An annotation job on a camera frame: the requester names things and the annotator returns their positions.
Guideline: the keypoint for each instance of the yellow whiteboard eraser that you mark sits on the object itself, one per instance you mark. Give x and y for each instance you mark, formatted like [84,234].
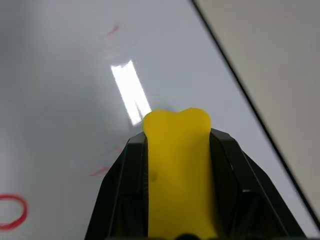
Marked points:
[178,175]

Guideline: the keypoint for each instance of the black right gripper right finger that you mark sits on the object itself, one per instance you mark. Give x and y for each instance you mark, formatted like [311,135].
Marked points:
[240,190]

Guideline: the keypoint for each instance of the white whiteboard with black frame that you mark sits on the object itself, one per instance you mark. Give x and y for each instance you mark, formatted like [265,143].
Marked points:
[75,100]

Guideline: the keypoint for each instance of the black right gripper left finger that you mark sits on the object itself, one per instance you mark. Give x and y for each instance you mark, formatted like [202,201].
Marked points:
[122,190]

